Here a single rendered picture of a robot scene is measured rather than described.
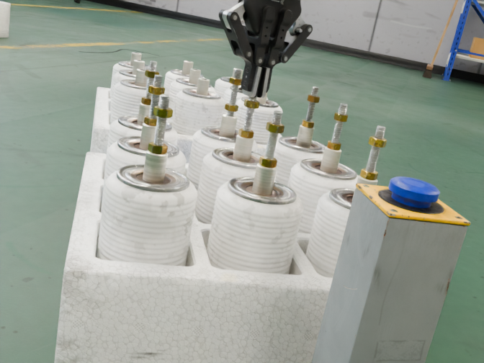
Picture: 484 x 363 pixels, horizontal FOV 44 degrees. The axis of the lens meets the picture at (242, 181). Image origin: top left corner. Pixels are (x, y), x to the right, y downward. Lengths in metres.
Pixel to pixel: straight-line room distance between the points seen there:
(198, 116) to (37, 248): 0.37
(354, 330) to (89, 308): 0.25
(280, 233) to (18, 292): 0.43
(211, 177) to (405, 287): 0.32
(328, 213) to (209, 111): 0.52
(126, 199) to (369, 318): 0.26
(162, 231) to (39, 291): 0.35
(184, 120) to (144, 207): 0.57
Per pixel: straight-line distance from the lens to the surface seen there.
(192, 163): 0.86
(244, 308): 0.62
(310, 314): 0.64
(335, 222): 0.65
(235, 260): 0.63
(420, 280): 0.50
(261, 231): 0.61
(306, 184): 0.76
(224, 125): 0.86
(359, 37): 7.07
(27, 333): 0.82
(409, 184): 0.50
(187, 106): 1.13
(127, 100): 1.12
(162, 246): 0.61
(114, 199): 0.60
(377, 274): 0.48
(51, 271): 0.96
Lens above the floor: 0.45
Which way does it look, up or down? 17 degrees down
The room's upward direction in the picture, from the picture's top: 11 degrees clockwise
